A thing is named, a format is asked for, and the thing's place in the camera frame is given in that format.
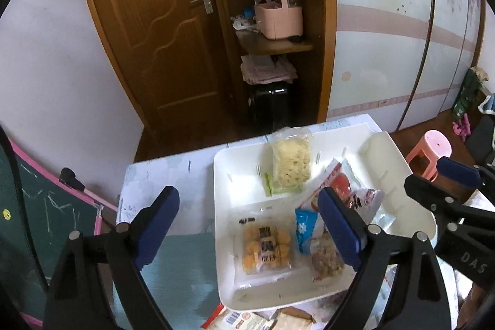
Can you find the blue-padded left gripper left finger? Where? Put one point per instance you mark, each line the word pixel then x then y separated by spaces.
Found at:
pixel 77 299

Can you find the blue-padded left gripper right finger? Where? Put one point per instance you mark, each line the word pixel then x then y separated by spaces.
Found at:
pixel 418 298

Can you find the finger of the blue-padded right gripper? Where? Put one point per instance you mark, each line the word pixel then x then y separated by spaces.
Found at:
pixel 429 195
pixel 465 175

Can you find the red apple chips bag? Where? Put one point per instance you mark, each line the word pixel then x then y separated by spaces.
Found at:
pixel 340 177

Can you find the clear nut mix packet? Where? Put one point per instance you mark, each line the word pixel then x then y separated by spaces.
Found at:
pixel 326 260

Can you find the blue white candy packet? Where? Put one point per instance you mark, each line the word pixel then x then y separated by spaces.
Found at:
pixel 309 226

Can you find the clear puffed rice packet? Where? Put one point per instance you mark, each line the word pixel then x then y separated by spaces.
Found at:
pixel 291 149

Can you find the yellow egg-yolk pastry packet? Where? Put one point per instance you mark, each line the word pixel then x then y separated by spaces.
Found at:
pixel 264 246

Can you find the light blue cake packet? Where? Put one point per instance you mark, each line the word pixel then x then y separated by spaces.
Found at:
pixel 366 201

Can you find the green snack packet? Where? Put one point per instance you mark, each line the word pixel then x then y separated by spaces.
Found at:
pixel 272 187

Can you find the pink plastic stool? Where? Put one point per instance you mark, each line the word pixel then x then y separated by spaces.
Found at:
pixel 433 145

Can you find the beige biscuit packet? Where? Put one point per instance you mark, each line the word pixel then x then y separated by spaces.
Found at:
pixel 292 318

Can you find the red white cracker packet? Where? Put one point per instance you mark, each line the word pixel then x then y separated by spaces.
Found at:
pixel 224 318

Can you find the white plastic storage bin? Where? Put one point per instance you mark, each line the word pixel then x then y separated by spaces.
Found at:
pixel 271 292

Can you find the folded pink cloth stack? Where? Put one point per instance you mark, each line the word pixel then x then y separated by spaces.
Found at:
pixel 262 69

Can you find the wooden corner shelf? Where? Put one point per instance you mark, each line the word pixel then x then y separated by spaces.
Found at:
pixel 281 55

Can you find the brown wooden door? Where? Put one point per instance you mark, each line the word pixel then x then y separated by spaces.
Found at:
pixel 169 57

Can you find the green chalkboard pink frame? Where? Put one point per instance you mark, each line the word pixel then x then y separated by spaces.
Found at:
pixel 38 212

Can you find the pink handled storage basket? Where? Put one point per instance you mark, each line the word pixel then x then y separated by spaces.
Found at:
pixel 279 19

